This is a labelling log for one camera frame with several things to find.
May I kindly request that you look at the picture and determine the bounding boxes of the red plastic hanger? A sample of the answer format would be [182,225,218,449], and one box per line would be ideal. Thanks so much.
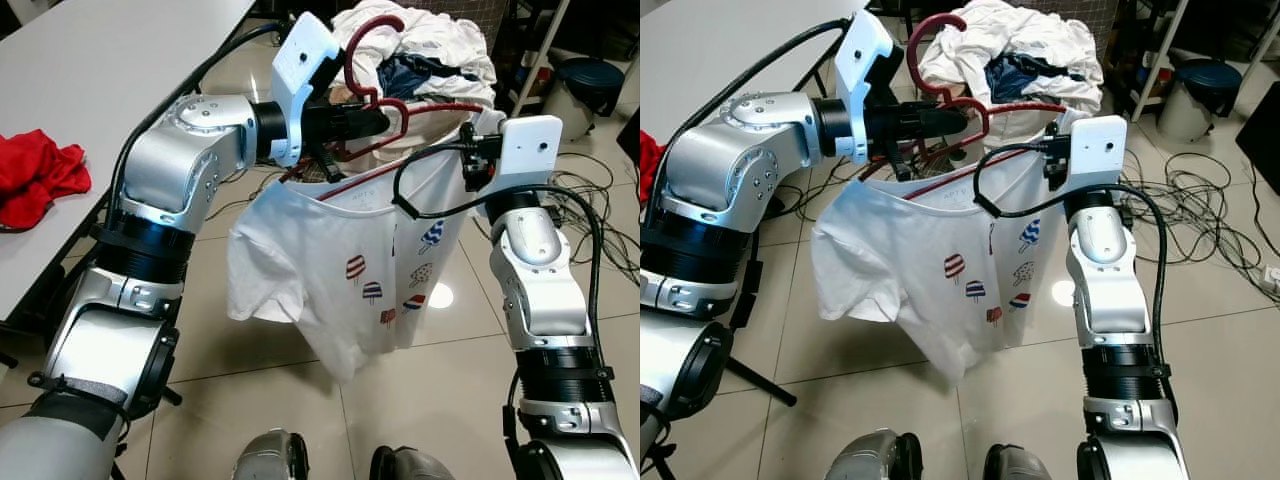
[870,13,1068,203]
[280,14,488,203]

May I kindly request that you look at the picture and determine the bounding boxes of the white popsicle print T-shirt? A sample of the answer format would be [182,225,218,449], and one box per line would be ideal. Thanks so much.
[810,145,1076,386]
[227,150,481,383]

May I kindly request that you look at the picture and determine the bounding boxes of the red cloth garment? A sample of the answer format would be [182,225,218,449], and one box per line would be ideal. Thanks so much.
[0,130,93,231]
[640,130,668,208]

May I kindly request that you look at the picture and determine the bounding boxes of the dark blue garment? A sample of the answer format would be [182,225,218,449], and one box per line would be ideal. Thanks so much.
[378,55,453,101]
[985,55,1053,101]

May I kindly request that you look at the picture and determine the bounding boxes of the white clothes pile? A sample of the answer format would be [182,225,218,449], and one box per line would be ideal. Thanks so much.
[330,0,498,113]
[918,0,1106,113]

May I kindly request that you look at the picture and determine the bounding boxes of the grey bin dark lid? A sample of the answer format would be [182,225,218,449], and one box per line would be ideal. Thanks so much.
[1158,58,1246,143]
[553,58,628,143]

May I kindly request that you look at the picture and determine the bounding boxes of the grey right robot leg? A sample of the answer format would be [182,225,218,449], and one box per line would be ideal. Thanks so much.
[370,445,458,480]
[982,443,1063,480]

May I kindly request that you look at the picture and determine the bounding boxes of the grey robot leg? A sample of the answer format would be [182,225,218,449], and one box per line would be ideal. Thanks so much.
[232,430,311,480]
[370,445,458,480]
[982,443,1063,480]
[826,430,923,480]

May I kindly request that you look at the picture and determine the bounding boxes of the grey left robot leg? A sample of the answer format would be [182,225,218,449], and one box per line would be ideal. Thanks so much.
[232,430,311,480]
[826,430,923,480]

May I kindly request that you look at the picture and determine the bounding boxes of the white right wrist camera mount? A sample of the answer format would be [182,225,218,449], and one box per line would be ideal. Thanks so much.
[497,115,564,201]
[1068,115,1129,197]

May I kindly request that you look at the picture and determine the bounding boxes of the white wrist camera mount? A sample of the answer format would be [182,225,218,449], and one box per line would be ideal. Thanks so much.
[497,115,564,201]
[272,12,341,168]
[835,8,896,161]
[1068,115,1129,197]

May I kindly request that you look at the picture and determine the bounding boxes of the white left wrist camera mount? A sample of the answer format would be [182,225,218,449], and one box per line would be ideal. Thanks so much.
[272,12,341,168]
[835,8,896,161]

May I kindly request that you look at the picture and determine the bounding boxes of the black floor cable tangle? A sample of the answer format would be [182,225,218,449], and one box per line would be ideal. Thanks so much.
[1125,150,1280,301]
[545,150,641,296]

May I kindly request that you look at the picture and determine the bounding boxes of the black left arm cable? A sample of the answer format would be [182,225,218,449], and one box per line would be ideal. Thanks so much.
[698,15,853,116]
[105,20,291,211]

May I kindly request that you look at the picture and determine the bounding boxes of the white table black frame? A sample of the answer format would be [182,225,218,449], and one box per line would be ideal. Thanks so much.
[0,0,258,326]
[640,0,869,201]

